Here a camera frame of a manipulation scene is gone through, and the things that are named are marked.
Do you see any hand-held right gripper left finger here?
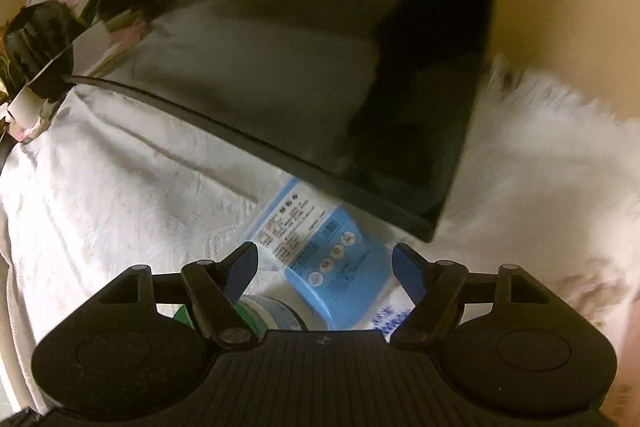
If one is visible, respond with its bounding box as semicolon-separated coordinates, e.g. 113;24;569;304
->
97;241;261;351

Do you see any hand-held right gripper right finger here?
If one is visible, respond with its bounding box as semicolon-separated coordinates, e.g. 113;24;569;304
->
390;243;550;350

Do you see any blue face mask packet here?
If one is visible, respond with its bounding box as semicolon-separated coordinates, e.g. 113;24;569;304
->
247;177;392;329

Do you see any white packet with blue print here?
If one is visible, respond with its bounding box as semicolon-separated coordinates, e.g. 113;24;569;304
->
369;286;426;339

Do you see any white textured cloth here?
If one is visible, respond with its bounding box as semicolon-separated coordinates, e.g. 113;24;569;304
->
0;57;640;413

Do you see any black computer monitor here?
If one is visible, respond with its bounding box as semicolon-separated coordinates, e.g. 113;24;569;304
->
64;0;502;244

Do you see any potted flower plant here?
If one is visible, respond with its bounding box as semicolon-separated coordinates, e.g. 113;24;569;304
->
0;52;32;144

